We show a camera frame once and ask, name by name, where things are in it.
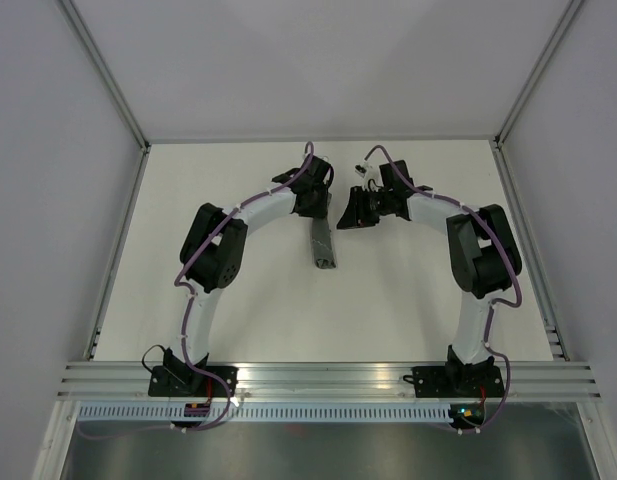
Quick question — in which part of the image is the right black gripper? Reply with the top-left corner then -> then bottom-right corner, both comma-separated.
336,185 -> 392,229

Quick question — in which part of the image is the grey cloth napkin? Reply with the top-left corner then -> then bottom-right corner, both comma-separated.
310,216 -> 337,270

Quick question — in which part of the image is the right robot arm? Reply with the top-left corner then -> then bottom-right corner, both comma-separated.
337,161 -> 522,399

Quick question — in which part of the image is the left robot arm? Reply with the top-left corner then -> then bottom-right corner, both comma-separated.
148,152 -> 334,397

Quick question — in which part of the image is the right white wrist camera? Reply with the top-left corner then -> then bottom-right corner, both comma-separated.
355,161 -> 377,181

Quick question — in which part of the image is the aluminium cage frame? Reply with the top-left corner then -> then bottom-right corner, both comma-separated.
62,0 -> 602,366

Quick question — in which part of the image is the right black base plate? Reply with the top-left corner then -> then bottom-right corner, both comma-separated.
411,365 -> 505,399

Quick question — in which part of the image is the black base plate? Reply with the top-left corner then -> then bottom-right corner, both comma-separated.
148,365 -> 238,398
411,365 -> 505,399

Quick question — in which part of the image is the white slotted cable duct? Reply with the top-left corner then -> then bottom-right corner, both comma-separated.
78,402 -> 451,423

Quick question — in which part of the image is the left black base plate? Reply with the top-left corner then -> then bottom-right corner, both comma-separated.
148,365 -> 238,398

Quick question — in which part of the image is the aluminium front rail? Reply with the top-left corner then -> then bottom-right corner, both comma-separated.
55,361 -> 601,403

